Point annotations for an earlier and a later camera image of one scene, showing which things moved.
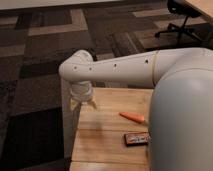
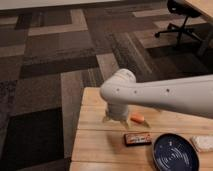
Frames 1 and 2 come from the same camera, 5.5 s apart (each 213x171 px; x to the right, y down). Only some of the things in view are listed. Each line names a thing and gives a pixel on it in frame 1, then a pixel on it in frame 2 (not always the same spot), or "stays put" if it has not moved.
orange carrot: x=132 y=117 stays put
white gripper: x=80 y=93 → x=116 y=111
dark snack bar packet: x=137 y=139 stays put
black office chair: x=183 y=8 stays put
